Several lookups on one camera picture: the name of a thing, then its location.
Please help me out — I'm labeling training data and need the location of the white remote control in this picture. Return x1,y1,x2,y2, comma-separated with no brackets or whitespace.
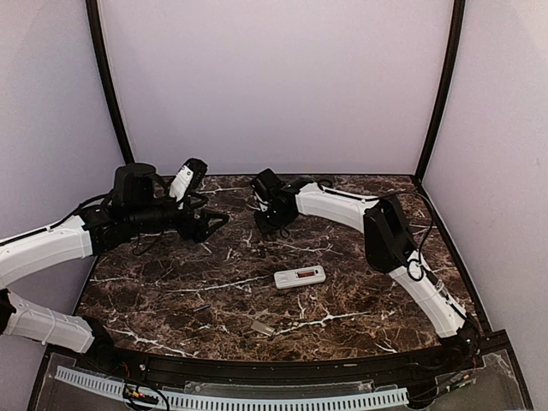
274,265,326,289

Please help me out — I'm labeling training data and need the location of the battery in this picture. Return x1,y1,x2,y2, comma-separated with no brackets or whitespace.
297,270,317,278

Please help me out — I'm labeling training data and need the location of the grey battery cover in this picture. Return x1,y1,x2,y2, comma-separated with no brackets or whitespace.
251,321,276,337

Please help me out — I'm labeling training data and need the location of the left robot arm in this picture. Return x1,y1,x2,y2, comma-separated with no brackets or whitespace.
1,158,229,373

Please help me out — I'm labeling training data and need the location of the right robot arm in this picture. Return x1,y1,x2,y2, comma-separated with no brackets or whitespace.
251,169,480,372

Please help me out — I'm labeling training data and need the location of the small blue pen piece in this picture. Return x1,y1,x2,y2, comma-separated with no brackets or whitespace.
194,304,210,313

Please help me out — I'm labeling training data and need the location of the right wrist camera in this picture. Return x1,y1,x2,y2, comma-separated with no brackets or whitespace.
250,168,285,211

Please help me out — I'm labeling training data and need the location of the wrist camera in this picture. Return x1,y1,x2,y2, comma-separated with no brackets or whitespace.
250,168,285,211
168,158,209,211

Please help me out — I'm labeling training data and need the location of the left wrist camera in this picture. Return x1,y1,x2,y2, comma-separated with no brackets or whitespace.
168,158,209,211

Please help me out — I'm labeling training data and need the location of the white slotted cable duct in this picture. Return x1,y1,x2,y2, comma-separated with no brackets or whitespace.
54,366,408,410

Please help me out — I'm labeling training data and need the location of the black front rail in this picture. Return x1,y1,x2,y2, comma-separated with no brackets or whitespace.
42,329,515,390

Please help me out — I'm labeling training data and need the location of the left black frame post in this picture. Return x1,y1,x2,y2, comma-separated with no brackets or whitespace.
85,0,135,165

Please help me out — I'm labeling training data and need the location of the black frame post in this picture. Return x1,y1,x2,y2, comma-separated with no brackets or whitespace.
414,0,466,186
85,0,135,165

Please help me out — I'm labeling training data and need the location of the right black frame post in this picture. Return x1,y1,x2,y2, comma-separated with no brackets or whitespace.
414,0,466,186

